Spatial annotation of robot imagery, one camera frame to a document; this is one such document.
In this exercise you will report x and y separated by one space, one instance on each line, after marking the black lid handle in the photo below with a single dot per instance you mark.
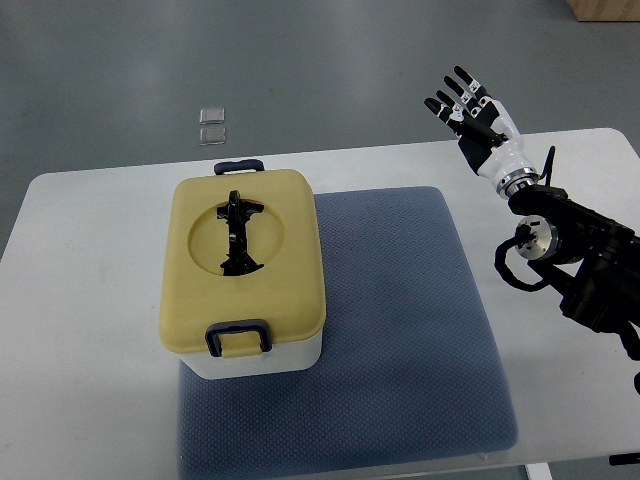
237 213

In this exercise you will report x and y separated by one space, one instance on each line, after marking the lower metal floor plate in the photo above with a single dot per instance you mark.
212 135

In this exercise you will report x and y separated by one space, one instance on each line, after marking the metal floor plate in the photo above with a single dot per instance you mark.
212 135
212 115

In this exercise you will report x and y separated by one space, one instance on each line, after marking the rear dark latch clip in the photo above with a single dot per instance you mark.
227 167

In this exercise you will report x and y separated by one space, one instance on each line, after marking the front dark latch clip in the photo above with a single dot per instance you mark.
238 339

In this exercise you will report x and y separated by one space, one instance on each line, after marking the white storage box base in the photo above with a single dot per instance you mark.
284 357

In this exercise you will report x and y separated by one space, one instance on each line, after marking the dark latch clip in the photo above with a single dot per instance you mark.
238 339
227 167

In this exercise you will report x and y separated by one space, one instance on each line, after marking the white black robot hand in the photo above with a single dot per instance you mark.
487 135

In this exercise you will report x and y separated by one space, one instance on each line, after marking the yellow storage box lid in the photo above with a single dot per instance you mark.
287 292

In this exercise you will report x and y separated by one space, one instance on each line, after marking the upper metal floor plate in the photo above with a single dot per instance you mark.
212 115

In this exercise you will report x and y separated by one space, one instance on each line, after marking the blue grey fabric mat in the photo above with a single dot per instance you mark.
409 369

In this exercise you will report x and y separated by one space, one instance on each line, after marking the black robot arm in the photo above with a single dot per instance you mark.
590 260

